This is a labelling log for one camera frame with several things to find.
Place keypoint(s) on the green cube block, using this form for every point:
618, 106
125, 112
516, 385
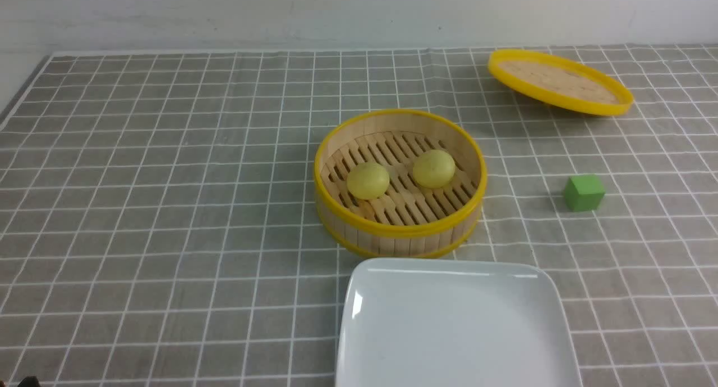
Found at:
583, 192

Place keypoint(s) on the grey checkered tablecloth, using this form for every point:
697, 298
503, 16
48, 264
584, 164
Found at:
159, 225

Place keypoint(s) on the yellow steamed bun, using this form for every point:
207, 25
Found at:
434, 169
368, 181

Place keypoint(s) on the bamboo steamer basket yellow rim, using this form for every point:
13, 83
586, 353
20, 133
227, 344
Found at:
407, 220

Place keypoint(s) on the bamboo steamer lid yellow rim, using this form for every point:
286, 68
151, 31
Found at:
560, 82

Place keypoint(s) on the white square plate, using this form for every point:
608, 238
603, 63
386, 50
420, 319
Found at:
431, 322

